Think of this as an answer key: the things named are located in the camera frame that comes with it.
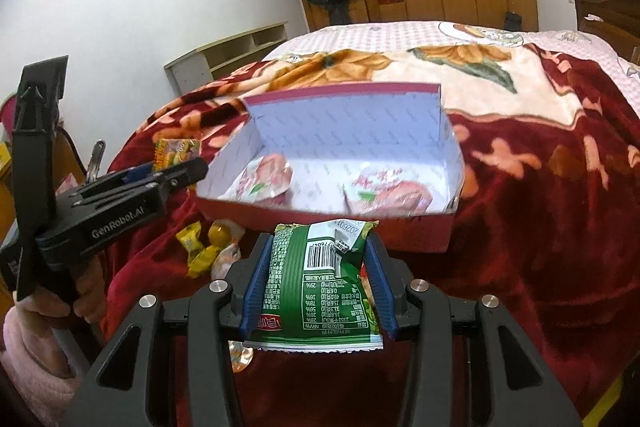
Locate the red floral blanket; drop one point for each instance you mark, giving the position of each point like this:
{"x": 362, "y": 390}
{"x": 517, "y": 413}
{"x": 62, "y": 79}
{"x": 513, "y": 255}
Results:
{"x": 549, "y": 213}

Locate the yellow candy wrapper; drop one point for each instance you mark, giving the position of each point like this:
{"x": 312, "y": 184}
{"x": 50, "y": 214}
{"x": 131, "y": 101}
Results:
{"x": 200, "y": 258}

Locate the pink cardboard box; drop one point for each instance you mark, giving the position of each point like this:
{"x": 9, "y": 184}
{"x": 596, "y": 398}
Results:
{"x": 328, "y": 135}

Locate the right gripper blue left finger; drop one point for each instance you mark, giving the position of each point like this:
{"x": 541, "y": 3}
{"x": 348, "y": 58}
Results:
{"x": 256, "y": 273}

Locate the burger gummy candy packet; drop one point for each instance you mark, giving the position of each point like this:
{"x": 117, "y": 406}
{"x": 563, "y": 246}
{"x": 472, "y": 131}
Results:
{"x": 172, "y": 152}

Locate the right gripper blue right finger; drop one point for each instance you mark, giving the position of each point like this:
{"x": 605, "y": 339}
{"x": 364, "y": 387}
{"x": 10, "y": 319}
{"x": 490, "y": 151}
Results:
{"x": 383, "y": 282}

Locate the orange jelly cup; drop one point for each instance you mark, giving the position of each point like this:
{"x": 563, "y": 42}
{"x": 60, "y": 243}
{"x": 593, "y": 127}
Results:
{"x": 240, "y": 355}

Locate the pink checked bedsheet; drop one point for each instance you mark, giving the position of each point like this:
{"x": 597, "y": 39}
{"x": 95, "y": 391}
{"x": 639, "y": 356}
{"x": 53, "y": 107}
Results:
{"x": 401, "y": 36}

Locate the large peach jelly pouch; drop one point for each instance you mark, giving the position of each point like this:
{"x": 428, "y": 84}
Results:
{"x": 264, "y": 181}

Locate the black bag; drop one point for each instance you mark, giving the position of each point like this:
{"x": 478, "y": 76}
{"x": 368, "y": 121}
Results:
{"x": 513, "y": 22}

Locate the metal clip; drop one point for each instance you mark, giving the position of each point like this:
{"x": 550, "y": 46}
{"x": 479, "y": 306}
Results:
{"x": 95, "y": 161}

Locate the low white shelf unit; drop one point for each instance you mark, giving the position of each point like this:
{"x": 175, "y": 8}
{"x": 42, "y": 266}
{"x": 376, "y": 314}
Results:
{"x": 220, "y": 58}

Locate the left hand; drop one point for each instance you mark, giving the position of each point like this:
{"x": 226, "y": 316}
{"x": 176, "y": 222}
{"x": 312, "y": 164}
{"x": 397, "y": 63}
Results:
{"x": 90, "y": 305}

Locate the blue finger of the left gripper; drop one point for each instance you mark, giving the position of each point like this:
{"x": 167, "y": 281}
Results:
{"x": 135, "y": 174}

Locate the small peach jelly pouch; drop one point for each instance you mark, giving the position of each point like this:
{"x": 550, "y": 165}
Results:
{"x": 378, "y": 191}

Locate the wooden headboard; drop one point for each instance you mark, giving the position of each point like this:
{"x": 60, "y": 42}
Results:
{"x": 617, "y": 22}

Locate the green pea snack packet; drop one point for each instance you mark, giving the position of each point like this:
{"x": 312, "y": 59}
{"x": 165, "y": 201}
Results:
{"x": 314, "y": 299}

